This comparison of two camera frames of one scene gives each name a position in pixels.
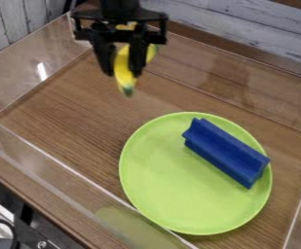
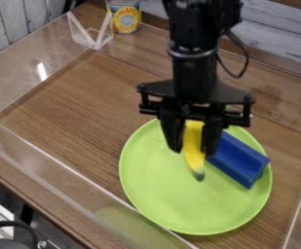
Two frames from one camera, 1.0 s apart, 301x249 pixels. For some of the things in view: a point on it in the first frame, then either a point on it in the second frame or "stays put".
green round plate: x=177 y=190 stays put
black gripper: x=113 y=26 → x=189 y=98
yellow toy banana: x=125 y=77 → x=193 y=148
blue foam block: x=240 y=162 stays put
